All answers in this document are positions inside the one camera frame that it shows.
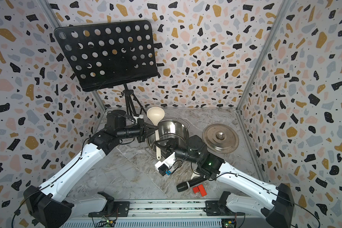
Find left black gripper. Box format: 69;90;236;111
117;119;160;143

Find stainless steel pot lid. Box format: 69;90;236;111
202;123;239;154

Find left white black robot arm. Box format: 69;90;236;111
23;110;159;228

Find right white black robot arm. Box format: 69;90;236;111
156;135;294;228

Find red toy brick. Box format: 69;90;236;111
192;184;207;197

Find black microphone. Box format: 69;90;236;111
176;176;208;192

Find right green circuit board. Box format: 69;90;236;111
221;218;237;228

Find green circuit board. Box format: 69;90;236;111
221;218;237;228
98;217;116;228

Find black perforated music stand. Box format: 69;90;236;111
54;20;158;116

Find left green circuit board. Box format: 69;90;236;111
98;217;116;228

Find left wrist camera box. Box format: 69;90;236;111
133;115;144;121

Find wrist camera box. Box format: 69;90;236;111
133;115;144;121
155;152;176;176

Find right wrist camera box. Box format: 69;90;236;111
155;152;176;176

